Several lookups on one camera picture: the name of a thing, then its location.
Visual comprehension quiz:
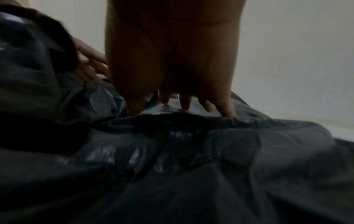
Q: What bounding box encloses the black plastic garbage bag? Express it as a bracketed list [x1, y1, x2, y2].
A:
[0, 11, 354, 224]

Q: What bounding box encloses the person's right hand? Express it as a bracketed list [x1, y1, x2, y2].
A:
[104, 0, 247, 118]

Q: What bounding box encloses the person's left hand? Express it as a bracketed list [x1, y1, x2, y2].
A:
[72, 37, 111, 83]

